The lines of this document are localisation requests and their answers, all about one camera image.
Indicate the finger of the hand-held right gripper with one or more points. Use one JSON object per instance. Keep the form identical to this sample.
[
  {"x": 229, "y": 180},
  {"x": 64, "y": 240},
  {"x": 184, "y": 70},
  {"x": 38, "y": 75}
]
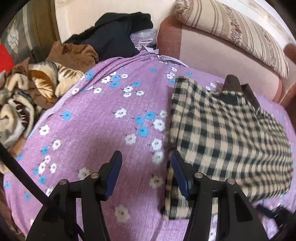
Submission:
[{"x": 268, "y": 210}]

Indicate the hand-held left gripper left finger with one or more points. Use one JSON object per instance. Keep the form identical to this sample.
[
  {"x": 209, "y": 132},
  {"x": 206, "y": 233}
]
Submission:
[{"x": 113, "y": 177}]

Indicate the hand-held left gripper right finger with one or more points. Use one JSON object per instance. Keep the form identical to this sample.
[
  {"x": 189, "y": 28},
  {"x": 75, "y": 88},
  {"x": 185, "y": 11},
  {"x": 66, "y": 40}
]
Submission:
[{"x": 180, "y": 178}]

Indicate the black and cream checkered jacket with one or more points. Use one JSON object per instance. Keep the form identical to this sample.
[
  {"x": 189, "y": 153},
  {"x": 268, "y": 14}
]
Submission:
[{"x": 226, "y": 134}]

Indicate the black clothes pile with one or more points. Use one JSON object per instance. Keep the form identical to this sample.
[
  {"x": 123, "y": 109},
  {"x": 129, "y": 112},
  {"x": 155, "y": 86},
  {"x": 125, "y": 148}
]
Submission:
[{"x": 115, "y": 37}]

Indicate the purple floral bedsheet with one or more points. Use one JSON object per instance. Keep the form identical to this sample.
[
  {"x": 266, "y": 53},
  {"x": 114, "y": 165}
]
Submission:
[{"x": 97, "y": 125}]

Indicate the pink padded headboard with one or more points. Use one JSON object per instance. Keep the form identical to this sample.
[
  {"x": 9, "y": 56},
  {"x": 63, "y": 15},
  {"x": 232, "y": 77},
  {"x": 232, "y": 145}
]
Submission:
[{"x": 217, "y": 69}]

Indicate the tiger print blanket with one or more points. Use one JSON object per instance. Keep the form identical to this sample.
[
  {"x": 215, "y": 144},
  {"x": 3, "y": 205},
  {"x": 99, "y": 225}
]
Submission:
[{"x": 18, "y": 104}]

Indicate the brown garment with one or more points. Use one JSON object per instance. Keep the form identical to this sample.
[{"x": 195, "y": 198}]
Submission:
[{"x": 74, "y": 54}]

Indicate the clear plastic bag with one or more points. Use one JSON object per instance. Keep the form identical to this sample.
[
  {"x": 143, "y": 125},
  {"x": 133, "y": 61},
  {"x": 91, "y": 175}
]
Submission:
[{"x": 144, "y": 39}]

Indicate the striped patterned pillow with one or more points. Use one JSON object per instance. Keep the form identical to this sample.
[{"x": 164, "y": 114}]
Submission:
[{"x": 233, "y": 34}]

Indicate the red object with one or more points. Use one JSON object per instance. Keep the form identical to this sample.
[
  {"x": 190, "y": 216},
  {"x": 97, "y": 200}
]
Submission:
[{"x": 4, "y": 59}]

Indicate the wooden wardrobe with flower glass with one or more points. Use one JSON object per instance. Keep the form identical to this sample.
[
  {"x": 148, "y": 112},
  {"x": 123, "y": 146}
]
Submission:
[{"x": 32, "y": 30}]

